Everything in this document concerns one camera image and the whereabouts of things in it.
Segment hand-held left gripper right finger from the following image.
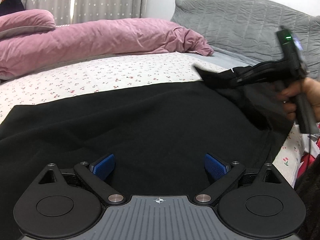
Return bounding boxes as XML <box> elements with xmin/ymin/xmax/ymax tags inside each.
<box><xmin>194</xmin><ymin>153</ymin><xmax>283</xmax><ymax>203</ymax></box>

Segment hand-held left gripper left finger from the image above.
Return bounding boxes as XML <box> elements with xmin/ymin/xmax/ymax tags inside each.
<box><xmin>38</xmin><ymin>154</ymin><xmax>125</xmax><ymax>204</ymax></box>

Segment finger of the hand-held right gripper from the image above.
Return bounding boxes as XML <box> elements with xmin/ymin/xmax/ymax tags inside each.
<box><xmin>250</xmin><ymin>60</ymin><xmax>298</xmax><ymax>75</ymax></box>
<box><xmin>231</xmin><ymin>71</ymin><xmax>285</xmax><ymax>88</ymax></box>

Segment black pants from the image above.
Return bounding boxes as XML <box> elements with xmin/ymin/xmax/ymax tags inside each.
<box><xmin>0</xmin><ymin>64</ymin><xmax>297</xmax><ymax>205</ymax></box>

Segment person's right hand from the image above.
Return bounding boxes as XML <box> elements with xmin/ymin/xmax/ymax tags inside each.
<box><xmin>277</xmin><ymin>76</ymin><xmax>320</xmax><ymax>124</ymax></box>

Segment grey bed sheet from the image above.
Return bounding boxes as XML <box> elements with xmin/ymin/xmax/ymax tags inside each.
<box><xmin>186</xmin><ymin>46</ymin><xmax>265</xmax><ymax>72</ymax></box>

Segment grey quilted headboard cover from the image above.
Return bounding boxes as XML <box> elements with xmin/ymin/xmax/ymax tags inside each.
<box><xmin>170</xmin><ymin>0</ymin><xmax>320</xmax><ymax>77</ymax></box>

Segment cherry print bed sheet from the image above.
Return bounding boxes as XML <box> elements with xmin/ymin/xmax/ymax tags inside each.
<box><xmin>0</xmin><ymin>52</ymin><xmax>304</xmax><ymax>179</ymax></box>

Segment red printed packaging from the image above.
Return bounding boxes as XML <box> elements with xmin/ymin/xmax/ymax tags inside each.
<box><xmin>299</xmin><ymin>136</ymin><xmax>320</xmax><ymax>180</ymax></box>

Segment person's brown fuzzy garment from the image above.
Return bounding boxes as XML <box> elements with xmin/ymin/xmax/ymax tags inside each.
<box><xmin>294</xmin><ymin>155</ymin><xmax>320</xmax><ymax>240</ymax></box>

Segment pink duvet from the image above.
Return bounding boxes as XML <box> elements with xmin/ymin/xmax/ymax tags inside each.
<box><xmin>0</xmin><ymin>17</ymin><xmax>215</xmax><ymax>82</ymax></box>

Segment pink pillow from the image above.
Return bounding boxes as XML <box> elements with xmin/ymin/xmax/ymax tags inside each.
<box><xmin>0</xmin><ymin>9</ymin><xmax>56</xmax><ymax>39</ymax></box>

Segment sheer white star curtain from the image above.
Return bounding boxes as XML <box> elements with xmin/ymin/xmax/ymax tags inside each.
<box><xmin>71</xmin><ymin>0</ymin><xmax>138</xmax><ymax>24</ymax></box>

